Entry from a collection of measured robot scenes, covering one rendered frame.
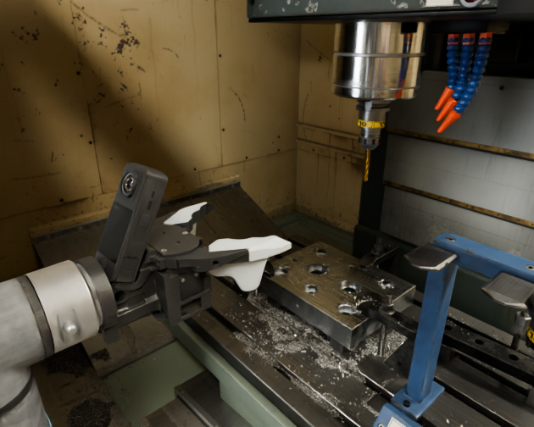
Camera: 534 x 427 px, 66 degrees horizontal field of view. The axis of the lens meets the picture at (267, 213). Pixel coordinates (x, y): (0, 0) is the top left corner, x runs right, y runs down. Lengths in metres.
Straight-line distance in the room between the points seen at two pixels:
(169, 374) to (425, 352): 0.76
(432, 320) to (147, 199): 0.50
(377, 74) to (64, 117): 1.09
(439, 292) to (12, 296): 0.56
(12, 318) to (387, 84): 0.61
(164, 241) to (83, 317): 0.11
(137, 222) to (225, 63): 1.45
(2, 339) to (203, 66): 1.48
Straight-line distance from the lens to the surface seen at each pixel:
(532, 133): 1.15
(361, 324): 0.85
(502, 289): 0.60
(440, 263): 0.62
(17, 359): 0.40
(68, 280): 0.40
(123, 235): 0.41
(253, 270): 0.45
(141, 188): 0.40
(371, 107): 0.79
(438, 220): 1.31
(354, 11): 0.59
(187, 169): 1.77
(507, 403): 0.92
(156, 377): 1.28
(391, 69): 0.74
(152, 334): 1.38
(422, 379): 0.80
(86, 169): 1.59
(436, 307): 0.71
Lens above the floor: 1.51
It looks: 24 degrees down
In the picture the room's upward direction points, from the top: straight up
